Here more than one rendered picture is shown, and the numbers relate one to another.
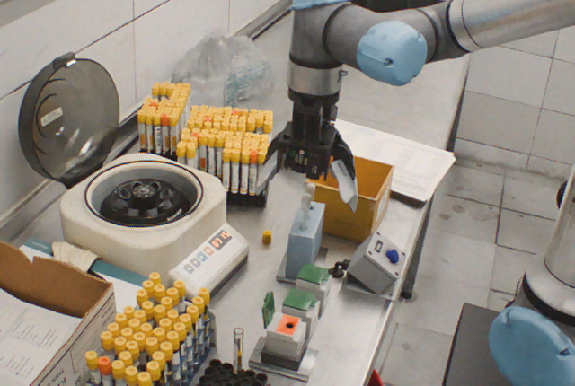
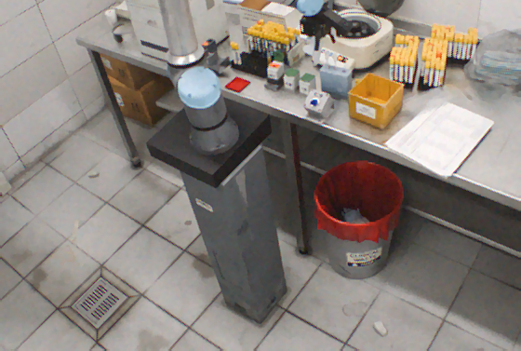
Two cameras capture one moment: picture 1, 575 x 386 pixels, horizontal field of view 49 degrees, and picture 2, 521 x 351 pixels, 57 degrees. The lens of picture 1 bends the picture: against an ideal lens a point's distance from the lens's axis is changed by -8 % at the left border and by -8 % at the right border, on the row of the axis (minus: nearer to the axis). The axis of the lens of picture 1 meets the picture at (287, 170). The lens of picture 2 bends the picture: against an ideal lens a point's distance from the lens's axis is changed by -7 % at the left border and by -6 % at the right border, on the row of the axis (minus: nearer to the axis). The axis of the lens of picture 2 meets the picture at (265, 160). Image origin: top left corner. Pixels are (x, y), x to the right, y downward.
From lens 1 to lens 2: 1.95 m
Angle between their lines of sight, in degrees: 85
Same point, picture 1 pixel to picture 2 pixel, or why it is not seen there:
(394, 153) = (445, 142)
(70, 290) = (297, 16)
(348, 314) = (299, 102)
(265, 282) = not seen: hidden behind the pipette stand
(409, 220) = (370, 137)
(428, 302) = not seen: outside the picture
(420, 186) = (402, 145)
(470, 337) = (247, 111)
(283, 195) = not seen: hidden behind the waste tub
